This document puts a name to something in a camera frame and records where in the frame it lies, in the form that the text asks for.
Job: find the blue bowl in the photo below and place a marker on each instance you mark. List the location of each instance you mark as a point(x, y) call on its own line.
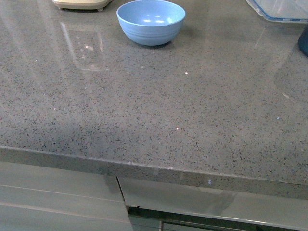
point(151, 22)

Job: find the clear plastic food container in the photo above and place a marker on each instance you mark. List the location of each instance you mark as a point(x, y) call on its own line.
point(282, 11)

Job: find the grey cabinet drawer front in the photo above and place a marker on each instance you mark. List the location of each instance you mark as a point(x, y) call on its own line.
point(47, 199)

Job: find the cream toaster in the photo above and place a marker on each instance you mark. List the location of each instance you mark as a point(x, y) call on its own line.
point(82, 4)

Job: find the grey cabinet door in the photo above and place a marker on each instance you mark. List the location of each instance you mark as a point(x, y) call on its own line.
point(211, 203)

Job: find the dark blue saucepan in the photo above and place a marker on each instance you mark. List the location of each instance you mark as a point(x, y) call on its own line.
point(303, 41)

